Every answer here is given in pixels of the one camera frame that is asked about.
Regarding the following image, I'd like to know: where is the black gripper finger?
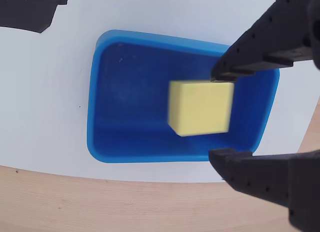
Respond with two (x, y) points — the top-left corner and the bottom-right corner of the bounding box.
(208, 147), (320, 232)
(210, 0), (315, 83)

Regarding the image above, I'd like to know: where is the yellow foam cube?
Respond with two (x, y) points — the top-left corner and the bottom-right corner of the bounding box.
(167, 79), (236, 137)

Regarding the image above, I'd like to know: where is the blue rectangular plastic bin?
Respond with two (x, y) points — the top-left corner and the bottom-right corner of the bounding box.
(86, 29), (281, 164)

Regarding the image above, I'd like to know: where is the white table cover sheet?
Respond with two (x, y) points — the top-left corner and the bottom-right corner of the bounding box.
(0, 0), (320, 184)

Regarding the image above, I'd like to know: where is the black foam block stack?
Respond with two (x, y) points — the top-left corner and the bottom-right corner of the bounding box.
(0, 0), (70, 34)

